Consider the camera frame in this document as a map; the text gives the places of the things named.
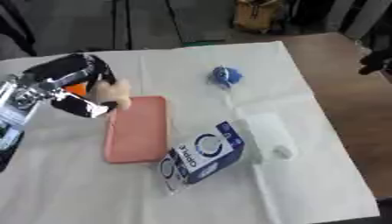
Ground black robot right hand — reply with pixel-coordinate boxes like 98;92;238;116
356;47;392;76

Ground small blue toy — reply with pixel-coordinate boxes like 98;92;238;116
205;66;245;90

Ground black tripod leg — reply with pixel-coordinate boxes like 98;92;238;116
110;0;135;51

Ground white translucent bottle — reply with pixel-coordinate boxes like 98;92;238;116
243;112;299;162

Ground yellow bag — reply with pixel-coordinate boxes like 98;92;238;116
233;0;285;33

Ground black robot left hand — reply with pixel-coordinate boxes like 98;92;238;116
21;52;120;119

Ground pink flat tray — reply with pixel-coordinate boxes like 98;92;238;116
102;94;171;165

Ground blue and white carton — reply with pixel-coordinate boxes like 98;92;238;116
157;120;247;197

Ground beige and orange soft toy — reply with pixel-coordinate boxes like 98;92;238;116
62;78;135;111

